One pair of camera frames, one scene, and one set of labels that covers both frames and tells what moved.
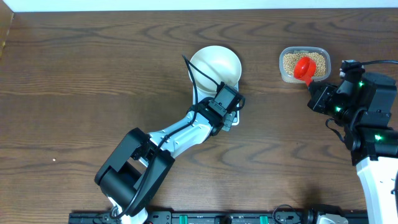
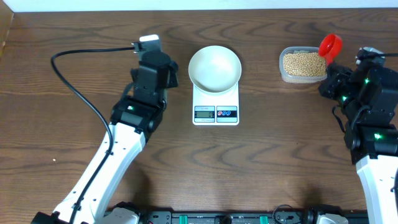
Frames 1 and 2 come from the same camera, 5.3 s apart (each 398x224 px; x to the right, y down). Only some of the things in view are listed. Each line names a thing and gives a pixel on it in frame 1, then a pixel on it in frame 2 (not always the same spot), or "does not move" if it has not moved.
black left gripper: (226, 126) to (169, 72)
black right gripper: (318, 100) to (334, 78)
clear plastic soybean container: (289, 55) does not move
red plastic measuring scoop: (305, 68) to (330, 46)
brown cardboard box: (6, 17) does not move
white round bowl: (219, 62) does not move
